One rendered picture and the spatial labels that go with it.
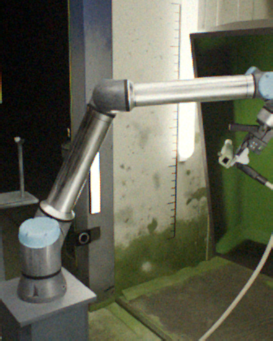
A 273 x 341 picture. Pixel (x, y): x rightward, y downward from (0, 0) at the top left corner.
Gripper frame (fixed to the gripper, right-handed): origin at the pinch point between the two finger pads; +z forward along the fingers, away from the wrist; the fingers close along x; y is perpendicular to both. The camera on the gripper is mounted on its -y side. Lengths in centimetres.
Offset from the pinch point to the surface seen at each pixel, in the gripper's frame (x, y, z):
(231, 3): 130, -47, -65
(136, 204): 75, -25, 68
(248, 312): 66, 67, 82
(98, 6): 53, -99, -21
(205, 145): 40.3, -11.3, 7.8
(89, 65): 49, -86, 7
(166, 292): 78, 23, 108
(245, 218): 76, 34, 37
